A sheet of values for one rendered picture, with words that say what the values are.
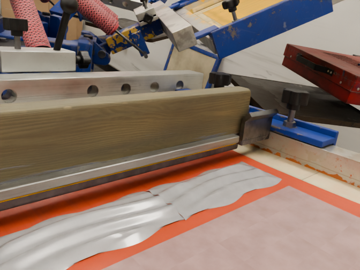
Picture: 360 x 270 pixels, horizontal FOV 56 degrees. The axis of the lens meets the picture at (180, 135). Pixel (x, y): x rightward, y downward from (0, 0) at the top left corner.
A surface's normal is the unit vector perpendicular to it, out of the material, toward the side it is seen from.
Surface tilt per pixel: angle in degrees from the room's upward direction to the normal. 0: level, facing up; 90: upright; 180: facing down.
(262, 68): 90
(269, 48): 90
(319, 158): 90
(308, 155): 90
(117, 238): 31
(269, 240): 9
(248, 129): 81
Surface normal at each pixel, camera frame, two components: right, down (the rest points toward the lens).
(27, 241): 0.52, -0.65
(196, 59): -0.71, -0.01
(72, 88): 0.66, 0.29
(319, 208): 0.09, -0.95
